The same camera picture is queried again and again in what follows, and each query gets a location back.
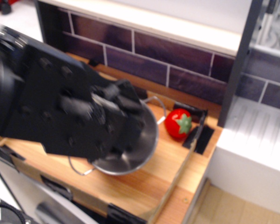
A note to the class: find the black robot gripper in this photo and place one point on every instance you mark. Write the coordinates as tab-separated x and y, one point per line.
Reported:
47	96

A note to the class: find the shiny metal pot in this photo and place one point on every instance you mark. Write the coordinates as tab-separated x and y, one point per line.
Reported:
135	158

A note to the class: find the cardboard fence with black tape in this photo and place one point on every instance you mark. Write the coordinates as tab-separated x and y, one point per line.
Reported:
142	193

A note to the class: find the black caster wheel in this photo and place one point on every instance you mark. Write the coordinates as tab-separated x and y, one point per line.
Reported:
5	7

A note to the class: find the red toy strawberry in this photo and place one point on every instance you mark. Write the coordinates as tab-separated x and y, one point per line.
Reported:
178	123

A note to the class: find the white dish drainer block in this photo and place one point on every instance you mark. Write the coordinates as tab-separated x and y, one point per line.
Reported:
246	161

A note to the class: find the silver drawer handle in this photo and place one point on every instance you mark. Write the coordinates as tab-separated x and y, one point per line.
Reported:
48	214

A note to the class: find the dark shelf frame with board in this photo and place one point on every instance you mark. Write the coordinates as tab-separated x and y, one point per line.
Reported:
187	61

